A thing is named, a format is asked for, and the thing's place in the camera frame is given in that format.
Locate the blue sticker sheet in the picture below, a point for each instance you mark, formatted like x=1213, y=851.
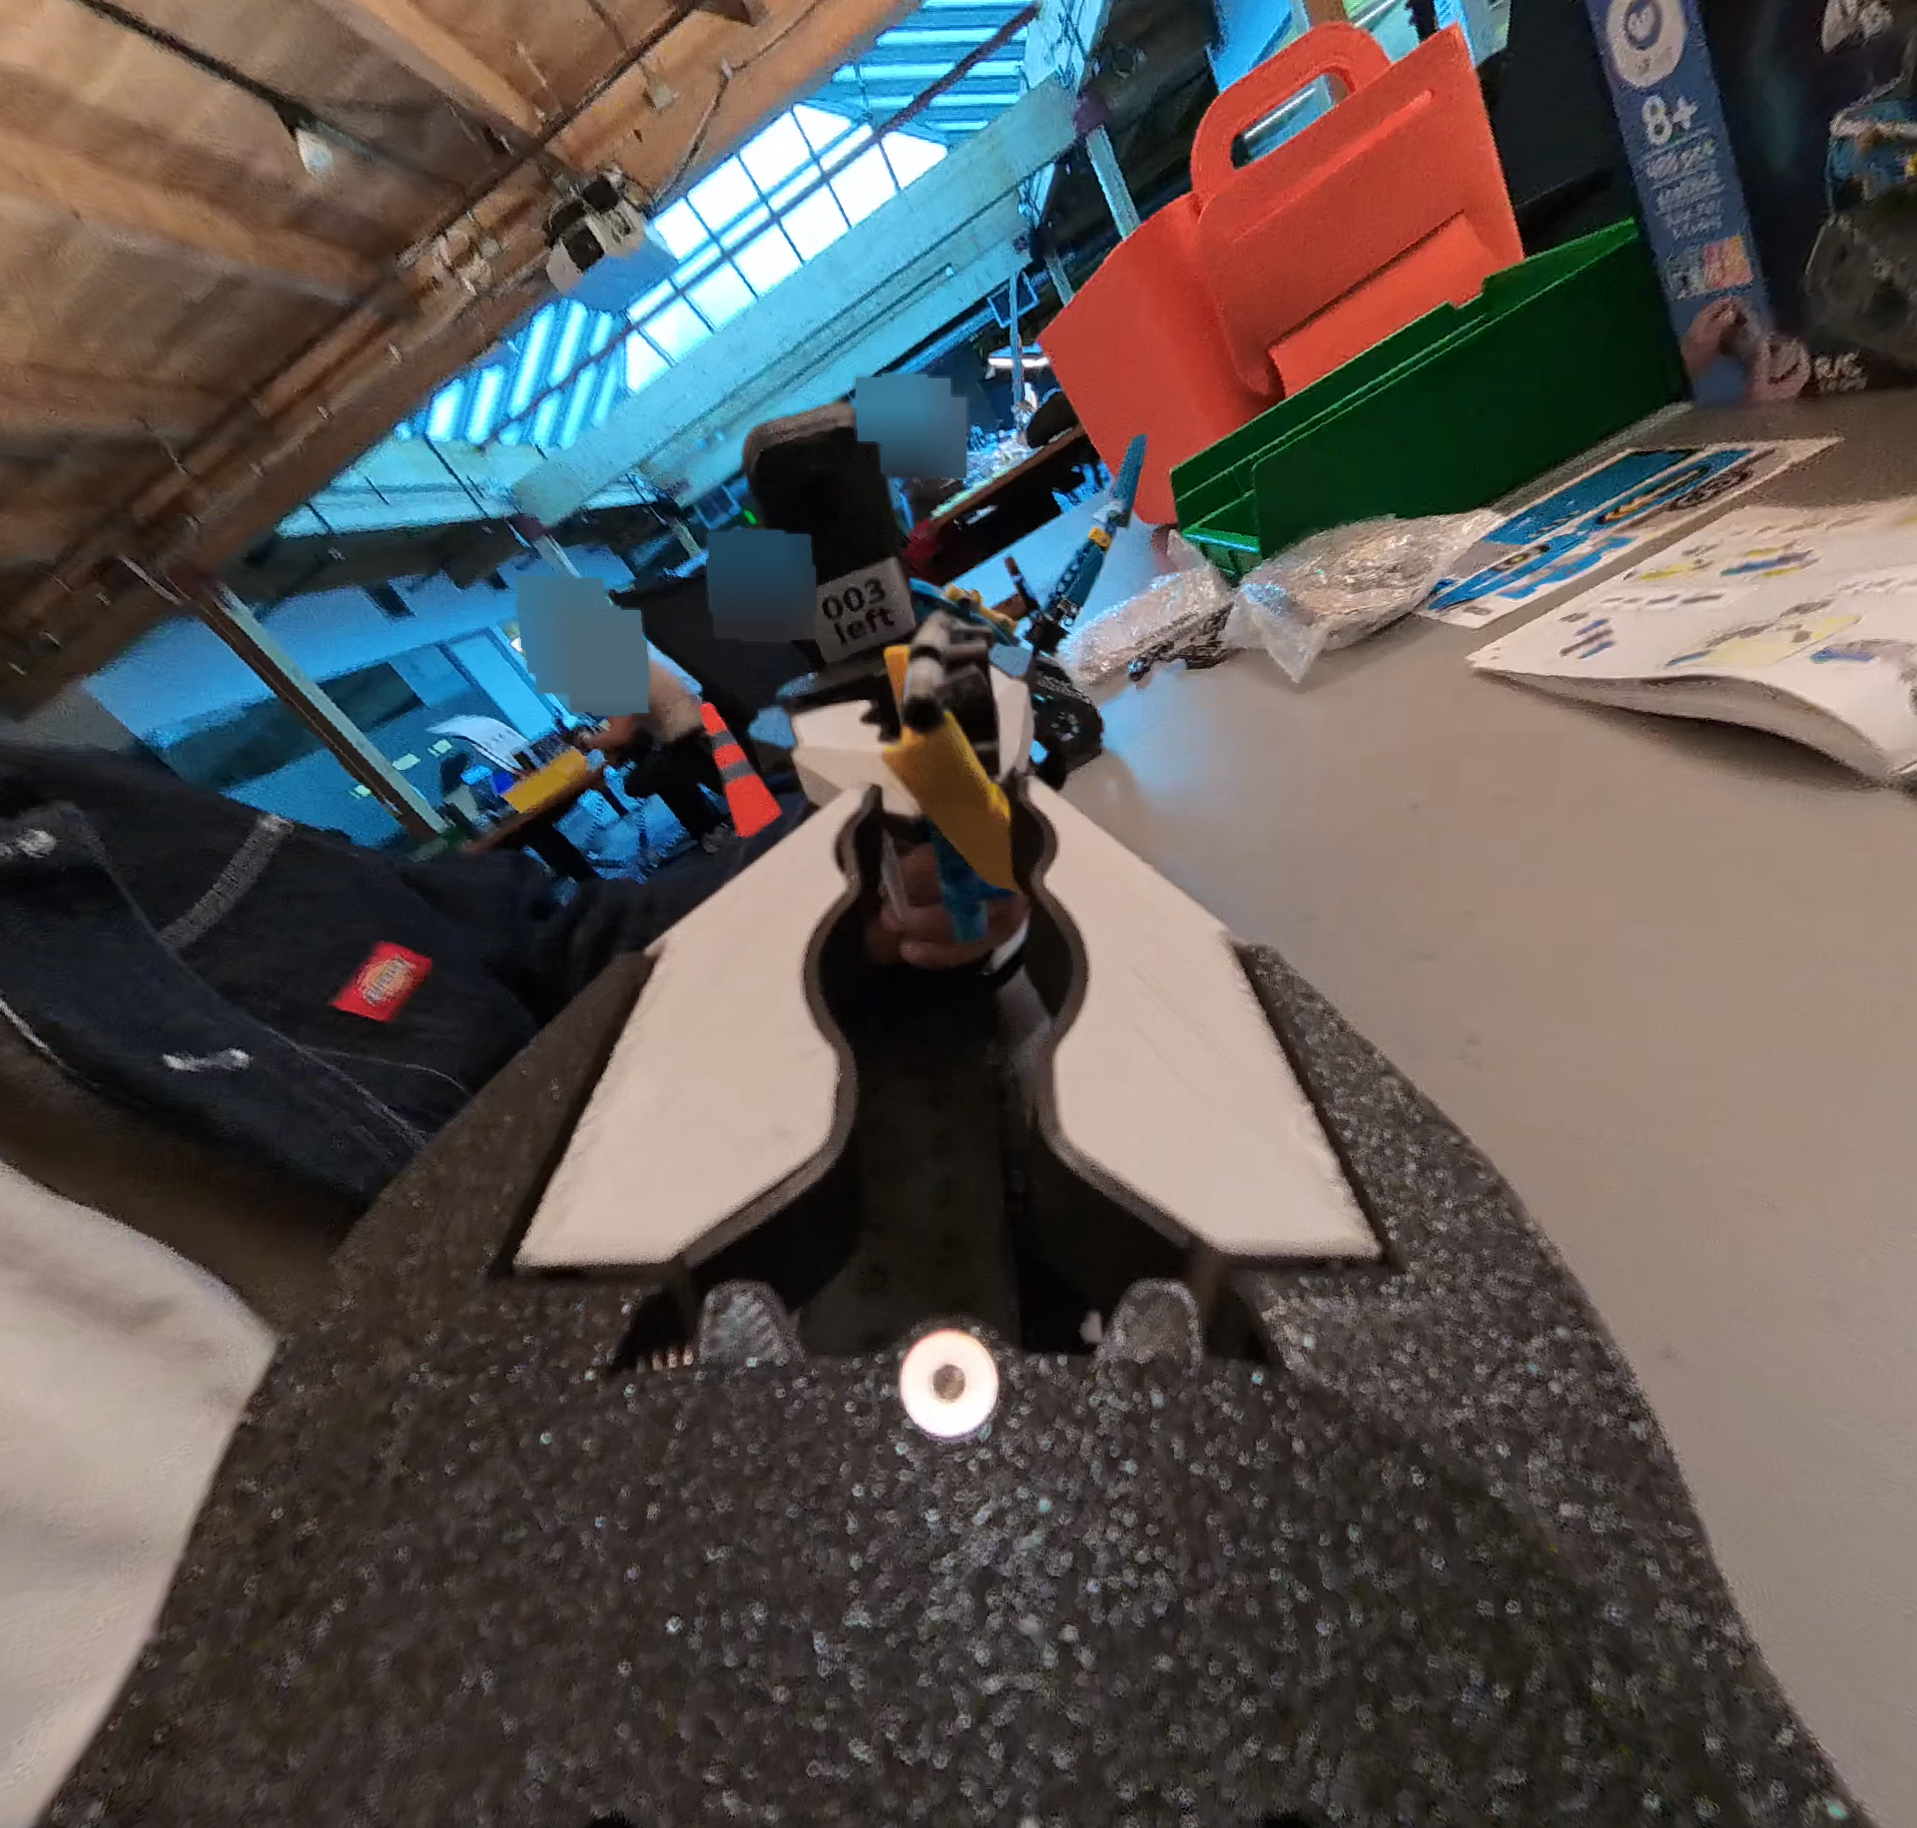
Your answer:
x=1589, y=525

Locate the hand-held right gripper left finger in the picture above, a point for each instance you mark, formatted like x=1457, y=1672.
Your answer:
x=689, y=1094

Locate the orange traffic cone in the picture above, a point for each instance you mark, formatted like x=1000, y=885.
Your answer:
x=741, y=780

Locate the person's white shirt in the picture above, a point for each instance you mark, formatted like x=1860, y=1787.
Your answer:
x=90, y=1410

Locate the large clear plastic bag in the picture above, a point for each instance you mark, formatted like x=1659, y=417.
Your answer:
x=1348, y=586

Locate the open instruction booklet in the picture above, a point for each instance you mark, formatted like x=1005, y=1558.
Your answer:
x=1767, y=630

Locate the yellow plastic bin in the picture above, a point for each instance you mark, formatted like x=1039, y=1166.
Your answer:
x=546, y=780

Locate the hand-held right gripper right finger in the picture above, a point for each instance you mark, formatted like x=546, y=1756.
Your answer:
x=1198, y=1094

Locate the person's left hand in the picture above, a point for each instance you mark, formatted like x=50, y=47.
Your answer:
x=944, y=938

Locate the green plastic bin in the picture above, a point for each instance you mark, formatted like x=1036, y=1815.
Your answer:
x=1438, y=435

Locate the tracked toy brick vehicle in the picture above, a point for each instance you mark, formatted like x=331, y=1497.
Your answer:
x=1071, y=720

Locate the clear bag with black links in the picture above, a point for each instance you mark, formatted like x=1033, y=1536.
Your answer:
x=1153, y=624

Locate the grey desk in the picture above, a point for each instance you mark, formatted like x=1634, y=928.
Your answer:
x=1499, y=1034

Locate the white ceiling device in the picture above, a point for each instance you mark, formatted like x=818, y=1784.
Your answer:
x=591, y=234

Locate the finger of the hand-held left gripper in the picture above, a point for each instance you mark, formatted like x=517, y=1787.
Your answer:
x=1015, y=729
x=839, y=759

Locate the blue yellow toy brick body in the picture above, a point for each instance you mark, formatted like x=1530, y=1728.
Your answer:
x=960, y=796

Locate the orange felt bag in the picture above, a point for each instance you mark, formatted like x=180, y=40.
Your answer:
x=1274, y=256

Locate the dark blue toy kit box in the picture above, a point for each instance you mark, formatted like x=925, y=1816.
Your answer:
x=1722, y=135

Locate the person's left forearm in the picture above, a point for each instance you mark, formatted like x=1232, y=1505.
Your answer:
x=600, y=916

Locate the white ceiling spotlight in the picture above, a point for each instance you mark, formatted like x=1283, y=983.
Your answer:
x=315, y=148

